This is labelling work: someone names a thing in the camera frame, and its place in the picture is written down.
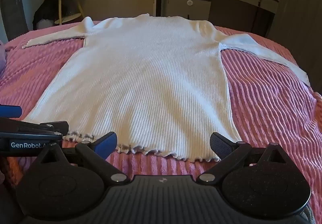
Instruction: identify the grey drawer cabinet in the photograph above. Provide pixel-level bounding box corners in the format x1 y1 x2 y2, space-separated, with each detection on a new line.
169 0 212 23

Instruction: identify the grey curtain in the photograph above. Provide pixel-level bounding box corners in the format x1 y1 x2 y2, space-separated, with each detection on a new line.
275 0 322 47

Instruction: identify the purple cloth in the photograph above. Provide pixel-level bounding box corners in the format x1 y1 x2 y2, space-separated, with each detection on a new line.
0 40 7 76

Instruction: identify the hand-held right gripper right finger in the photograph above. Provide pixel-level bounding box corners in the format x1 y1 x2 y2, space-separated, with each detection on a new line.
196 132 290 185

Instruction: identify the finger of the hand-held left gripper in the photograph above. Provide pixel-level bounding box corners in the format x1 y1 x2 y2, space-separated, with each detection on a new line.
0 105 23 118
0 118 69 136

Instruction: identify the white bin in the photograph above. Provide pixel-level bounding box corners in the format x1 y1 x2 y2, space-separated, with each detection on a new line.
35 19 55 30

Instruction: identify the dark cloth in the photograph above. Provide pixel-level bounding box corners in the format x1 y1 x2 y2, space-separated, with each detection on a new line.
33 0 62 29

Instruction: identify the pink ribbed blanket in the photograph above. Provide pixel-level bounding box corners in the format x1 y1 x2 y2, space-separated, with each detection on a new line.
0 21 322 214

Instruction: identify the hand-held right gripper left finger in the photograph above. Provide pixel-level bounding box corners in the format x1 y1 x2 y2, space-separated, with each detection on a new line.
38 132 129 185

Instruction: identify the white ribbed knit dress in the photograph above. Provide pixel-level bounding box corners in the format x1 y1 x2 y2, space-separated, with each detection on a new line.
22 14 311 163

